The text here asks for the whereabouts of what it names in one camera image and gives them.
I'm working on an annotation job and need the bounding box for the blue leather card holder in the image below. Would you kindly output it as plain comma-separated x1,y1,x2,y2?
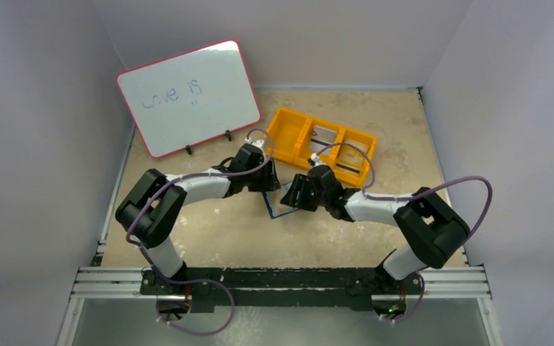
262,182,299,219

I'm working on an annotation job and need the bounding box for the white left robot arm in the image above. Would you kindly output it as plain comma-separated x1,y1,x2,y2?
115,140,279,282

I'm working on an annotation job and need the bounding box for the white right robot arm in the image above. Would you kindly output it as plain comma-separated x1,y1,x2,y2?
280,164,471,280

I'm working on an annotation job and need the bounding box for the card in right bin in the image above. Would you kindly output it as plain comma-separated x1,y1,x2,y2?
335,139,369,174

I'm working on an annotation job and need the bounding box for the card in bin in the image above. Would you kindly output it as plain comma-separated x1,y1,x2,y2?
309,125,338,152
335,139,369,174

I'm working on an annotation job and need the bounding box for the card in middle bin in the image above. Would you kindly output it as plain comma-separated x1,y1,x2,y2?
309,125,338,152

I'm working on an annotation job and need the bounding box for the yellow plastic bin tray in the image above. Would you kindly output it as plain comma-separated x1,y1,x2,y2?
267,107,377,187

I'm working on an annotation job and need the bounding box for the pink framed whiteboard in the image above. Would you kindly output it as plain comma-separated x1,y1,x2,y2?
116,40,261,158

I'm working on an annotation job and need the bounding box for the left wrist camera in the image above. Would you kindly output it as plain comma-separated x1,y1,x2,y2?
245,136,268,152

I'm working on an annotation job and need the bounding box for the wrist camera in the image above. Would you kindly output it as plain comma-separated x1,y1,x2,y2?
308,152,327,168
245,136,268,152

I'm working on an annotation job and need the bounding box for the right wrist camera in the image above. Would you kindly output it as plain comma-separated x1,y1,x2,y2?
308,152,327,168

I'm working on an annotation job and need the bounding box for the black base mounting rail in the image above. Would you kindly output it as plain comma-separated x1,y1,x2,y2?
140,267,422,314

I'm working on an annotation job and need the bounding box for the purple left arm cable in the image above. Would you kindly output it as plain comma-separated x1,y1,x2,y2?
125,128,276,268

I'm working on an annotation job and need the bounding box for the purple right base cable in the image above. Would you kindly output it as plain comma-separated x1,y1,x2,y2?
377,272,426,326

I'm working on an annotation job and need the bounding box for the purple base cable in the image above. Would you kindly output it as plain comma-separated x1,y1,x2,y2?
377,272,426,326
154,278,237,337

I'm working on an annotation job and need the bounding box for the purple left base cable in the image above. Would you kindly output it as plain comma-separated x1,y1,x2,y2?
154,278,237,337

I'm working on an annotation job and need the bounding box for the aluminium frame rail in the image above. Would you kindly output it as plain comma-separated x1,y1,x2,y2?
72,267,492,299

